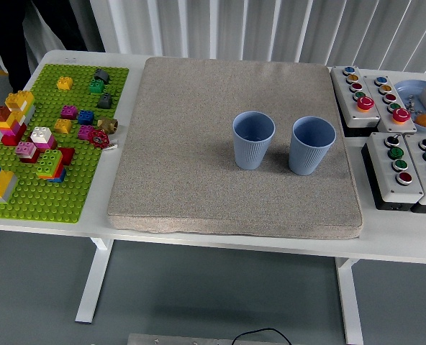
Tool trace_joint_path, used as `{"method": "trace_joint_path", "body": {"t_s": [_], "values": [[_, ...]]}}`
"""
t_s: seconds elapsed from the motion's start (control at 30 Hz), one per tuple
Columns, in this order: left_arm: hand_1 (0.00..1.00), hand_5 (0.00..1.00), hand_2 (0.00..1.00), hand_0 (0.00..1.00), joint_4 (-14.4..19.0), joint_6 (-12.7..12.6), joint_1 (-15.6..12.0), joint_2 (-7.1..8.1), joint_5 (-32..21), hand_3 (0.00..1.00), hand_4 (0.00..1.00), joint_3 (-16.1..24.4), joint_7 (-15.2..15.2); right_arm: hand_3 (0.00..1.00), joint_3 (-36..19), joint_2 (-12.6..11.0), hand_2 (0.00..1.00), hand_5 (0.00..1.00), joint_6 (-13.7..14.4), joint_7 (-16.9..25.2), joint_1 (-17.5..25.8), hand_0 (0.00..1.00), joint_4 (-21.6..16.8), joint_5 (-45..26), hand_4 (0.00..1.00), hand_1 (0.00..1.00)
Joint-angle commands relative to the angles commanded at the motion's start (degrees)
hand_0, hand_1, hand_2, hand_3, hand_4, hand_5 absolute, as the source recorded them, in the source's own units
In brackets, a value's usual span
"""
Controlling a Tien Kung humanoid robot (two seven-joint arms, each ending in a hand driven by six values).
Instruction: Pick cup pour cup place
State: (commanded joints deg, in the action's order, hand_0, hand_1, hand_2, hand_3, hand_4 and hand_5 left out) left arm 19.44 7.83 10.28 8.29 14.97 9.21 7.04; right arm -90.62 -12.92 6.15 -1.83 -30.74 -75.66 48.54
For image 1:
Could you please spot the blue ribbed cup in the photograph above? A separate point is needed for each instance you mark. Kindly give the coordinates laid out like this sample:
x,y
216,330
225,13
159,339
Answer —
x,y
252,151
311,152

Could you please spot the grey-brown fabric mat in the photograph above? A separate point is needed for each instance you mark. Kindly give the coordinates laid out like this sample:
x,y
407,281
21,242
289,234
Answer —
x,y
198,161

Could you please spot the white paper tag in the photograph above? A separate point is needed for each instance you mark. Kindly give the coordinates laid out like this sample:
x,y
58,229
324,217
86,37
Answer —
x,y
111,146

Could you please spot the brass valve red handwheel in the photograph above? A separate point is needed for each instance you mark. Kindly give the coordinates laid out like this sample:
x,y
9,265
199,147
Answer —
x,y
107,125

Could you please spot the dark grey curved brick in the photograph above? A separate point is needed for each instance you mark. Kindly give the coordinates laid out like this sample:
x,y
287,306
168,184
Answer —
x,y
105,102
102,75

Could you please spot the magenta toy brick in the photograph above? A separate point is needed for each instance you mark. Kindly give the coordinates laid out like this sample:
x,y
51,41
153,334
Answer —
x,y
69,113
85,132

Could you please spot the blue toy brick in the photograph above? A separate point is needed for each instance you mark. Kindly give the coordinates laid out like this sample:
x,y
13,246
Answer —
x,y
86,118

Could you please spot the green toy brick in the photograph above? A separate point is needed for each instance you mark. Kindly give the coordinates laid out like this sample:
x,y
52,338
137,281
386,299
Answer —
x,y
97,87

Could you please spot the red toy brick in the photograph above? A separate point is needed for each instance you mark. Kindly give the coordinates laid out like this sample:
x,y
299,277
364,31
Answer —
x,y
68,155

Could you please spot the yellow toy brick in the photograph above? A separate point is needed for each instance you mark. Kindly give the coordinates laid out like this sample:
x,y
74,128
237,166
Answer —
x,y
64,83
62,126

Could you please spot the white table leg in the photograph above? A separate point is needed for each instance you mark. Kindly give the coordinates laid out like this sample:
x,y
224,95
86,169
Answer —
x,y
349,305
94,280

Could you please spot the white pleated curtain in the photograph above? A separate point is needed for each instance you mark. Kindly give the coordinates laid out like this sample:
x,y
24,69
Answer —
x,y
144,25

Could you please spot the green orange blue brick stack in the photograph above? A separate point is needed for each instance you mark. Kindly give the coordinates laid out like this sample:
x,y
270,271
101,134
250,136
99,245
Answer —
x,y
49,161

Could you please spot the grey emergency-stop button box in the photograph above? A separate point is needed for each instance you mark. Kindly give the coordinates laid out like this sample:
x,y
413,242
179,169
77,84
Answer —
x,y
365,103
401,115

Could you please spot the green studded baseplate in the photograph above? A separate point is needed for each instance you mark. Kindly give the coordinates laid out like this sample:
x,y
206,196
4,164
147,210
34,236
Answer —
x,y
47,201

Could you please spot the white pink brick stack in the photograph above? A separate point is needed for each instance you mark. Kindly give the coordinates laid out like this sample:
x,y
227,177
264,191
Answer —
x,y
41,134

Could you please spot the pink dark red brick stack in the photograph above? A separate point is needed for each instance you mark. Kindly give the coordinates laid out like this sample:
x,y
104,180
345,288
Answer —
x,y
26,149

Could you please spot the yellow brown red brick tower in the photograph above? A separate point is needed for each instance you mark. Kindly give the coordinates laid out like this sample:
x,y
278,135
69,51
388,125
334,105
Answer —
x,y
13,134

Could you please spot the small metal keys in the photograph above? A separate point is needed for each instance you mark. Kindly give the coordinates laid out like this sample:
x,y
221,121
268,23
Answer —
x,y
411,104

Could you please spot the light blue plate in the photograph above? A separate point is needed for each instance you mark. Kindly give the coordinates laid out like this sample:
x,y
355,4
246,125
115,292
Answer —
x,y
405,90

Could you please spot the blue yellow grey brick stack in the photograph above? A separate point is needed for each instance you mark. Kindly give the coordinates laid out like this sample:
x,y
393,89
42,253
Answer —
x,y
0,185

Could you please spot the person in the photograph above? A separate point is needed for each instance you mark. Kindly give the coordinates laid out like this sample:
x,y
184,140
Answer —
x,y
11,36

